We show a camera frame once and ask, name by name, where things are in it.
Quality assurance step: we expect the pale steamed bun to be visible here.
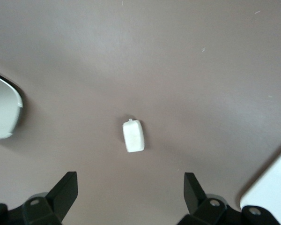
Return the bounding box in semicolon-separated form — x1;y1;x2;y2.
122;118;146;154

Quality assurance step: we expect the brown table cover mat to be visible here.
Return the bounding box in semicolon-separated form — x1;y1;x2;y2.
0;0;281;225

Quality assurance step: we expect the cream rabbit print tray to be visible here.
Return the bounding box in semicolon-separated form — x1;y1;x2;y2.
239;141;281;225

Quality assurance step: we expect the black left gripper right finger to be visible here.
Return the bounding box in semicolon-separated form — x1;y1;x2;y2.
175;172;281;225

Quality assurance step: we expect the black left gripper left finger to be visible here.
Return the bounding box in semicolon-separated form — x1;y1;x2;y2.
0;171;79;225

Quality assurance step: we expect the cream two-slot toaster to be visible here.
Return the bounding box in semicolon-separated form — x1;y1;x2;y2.
0;68;24;143

